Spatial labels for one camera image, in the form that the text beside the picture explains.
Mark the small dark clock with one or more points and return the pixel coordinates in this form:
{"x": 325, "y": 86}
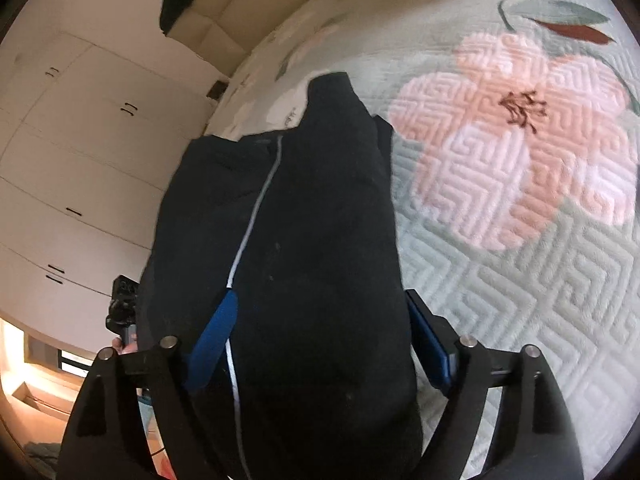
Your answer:
{"x": 216, "y": 91}

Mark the black garment on headboard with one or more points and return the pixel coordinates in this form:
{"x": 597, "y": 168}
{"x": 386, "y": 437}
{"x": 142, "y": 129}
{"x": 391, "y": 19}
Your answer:
{"x": 170, "y": 12}

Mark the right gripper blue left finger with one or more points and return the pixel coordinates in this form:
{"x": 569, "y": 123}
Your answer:
{"x": 211, "y": 344}

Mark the floral quilted bedspread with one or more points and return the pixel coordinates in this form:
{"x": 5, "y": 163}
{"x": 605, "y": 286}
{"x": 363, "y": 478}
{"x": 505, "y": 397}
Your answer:
{"x": 515, "y": 164}

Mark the beige padded headboard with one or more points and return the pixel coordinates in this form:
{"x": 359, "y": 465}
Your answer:
{"x": 224, "y": 32}

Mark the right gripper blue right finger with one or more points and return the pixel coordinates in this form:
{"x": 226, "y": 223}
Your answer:
{"x": 434, "y": 341}

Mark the white wardrobe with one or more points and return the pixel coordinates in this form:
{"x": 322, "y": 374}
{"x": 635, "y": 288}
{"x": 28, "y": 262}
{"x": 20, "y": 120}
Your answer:
{"x": 89, "y": 143}

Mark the black hooded jacket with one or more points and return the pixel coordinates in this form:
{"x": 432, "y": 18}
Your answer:
{"x": 317, "y": 380}

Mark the person's left hand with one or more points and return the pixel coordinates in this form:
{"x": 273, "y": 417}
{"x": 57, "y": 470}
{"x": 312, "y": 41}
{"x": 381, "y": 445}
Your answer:
{"x": 125, "y": 345}

